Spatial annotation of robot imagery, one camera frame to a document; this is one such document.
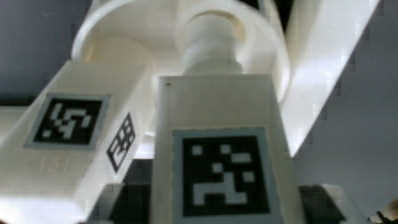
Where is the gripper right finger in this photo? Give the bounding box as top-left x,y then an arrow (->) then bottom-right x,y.
298,183 -> 371,224

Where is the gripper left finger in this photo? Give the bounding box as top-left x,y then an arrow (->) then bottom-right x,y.
86,184 -> 150,224

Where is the white stool leg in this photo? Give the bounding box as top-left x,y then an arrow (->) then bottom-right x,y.
148,13 -> 305,224
0,34 -> 156,224

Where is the white round stool seat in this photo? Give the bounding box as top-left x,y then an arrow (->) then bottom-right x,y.
70,0 -> 289,105

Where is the white right fence bar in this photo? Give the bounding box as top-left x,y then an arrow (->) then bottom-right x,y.
280,0 -> 379,155

